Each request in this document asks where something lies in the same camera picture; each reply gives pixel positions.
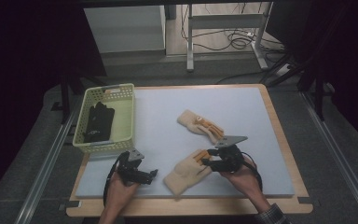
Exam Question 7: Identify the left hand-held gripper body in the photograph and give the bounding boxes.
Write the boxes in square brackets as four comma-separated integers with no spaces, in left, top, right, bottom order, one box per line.
[117,148,145,185]

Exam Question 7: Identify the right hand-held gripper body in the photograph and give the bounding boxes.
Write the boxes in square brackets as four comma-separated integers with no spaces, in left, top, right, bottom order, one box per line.
[211,135,249,173]

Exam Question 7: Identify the cream glove with orange fingers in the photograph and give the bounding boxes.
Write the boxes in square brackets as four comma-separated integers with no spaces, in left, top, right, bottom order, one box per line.
[163,148,213,196]
[176,109,226,145]

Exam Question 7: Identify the light green plastic basket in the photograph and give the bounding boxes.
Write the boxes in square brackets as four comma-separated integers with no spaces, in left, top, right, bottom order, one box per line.
[72,82,136,155]

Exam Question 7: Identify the black glove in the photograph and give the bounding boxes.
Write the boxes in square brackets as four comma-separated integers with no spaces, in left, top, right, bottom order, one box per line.
[83,101,116,144]

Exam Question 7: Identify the person's left hand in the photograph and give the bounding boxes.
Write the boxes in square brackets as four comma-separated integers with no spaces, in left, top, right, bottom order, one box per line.
[104,170,142,216]

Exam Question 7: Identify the white table mat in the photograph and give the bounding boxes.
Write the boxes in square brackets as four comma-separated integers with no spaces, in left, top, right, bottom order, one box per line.
[75,87,296,199]

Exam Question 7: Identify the black stand legs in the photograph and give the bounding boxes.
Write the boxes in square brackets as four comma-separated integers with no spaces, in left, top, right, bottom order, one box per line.
[267,52,328,122]
[50,74,106,124]

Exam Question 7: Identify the white power strip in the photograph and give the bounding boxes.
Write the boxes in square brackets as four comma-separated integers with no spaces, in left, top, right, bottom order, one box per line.
[274,63,292,77]

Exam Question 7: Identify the white cabinet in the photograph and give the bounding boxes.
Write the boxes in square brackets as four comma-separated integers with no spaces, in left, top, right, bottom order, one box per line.
[83,5,167,54]

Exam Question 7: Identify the dark curtain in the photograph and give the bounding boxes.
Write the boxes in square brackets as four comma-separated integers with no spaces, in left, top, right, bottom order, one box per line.
[0,0,106,203]
[267,0,358,152]

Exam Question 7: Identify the left hand-held gripper cable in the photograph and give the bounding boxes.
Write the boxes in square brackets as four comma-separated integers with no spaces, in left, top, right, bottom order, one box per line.
[103,152,129,207]

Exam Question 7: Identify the hand-held gripper cable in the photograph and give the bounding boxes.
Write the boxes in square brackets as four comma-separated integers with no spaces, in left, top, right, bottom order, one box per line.
[103,152,129,207]
[241,151,264,191]

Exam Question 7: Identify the right hand-held gripper cable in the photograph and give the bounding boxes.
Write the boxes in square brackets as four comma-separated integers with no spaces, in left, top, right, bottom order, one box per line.
[241,151,264,191]

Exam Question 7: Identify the black floor cable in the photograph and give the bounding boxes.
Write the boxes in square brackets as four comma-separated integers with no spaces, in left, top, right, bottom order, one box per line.
[215,70,269,85]

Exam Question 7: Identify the aluminium rail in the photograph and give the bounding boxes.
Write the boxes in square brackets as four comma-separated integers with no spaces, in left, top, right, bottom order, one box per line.
[13,92,87,224]
[299,91,358,224]

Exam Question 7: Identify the black cables on floor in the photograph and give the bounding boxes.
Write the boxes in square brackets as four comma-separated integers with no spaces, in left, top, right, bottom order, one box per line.
[180,4,285,52]

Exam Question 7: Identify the grey metal stand frame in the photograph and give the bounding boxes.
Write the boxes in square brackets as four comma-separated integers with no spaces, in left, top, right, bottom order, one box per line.
[186,2,274,73]

